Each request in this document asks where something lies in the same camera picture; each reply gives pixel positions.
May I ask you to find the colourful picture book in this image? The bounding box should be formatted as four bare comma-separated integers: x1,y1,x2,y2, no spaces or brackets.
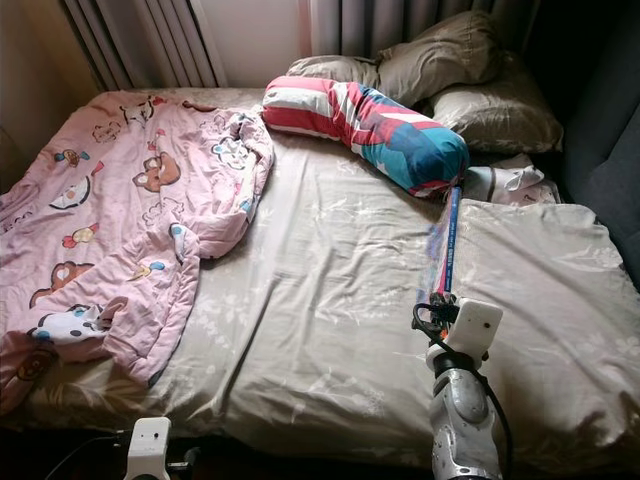
422,185,464,301

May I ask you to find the beige folded duvet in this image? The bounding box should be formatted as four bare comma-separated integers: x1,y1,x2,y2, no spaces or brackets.
225,195,640,476

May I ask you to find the beige floral bed sheet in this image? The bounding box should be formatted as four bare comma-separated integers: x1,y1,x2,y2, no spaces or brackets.
0,88,640,471

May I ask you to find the crumpled white cloth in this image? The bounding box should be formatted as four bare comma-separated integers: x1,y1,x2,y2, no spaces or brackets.
460,152,561,206

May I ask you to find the red white blue bolster pillow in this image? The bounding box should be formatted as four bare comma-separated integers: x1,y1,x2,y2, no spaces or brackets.
260,75,471,198

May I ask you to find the dark grey padded headboard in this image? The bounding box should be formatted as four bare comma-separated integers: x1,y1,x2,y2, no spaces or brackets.
560,30,640,261

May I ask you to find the pink cartoon print quilt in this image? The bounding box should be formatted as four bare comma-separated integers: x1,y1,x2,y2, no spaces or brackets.
0,90,276,413

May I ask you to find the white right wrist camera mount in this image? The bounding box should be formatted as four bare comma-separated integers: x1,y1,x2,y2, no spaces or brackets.
445,297,504,361

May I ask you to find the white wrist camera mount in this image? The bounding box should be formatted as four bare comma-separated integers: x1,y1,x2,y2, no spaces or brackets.
445,297,504,361
125,417,171,480

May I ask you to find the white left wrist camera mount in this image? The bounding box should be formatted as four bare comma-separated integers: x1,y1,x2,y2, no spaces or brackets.
125,417,171,480

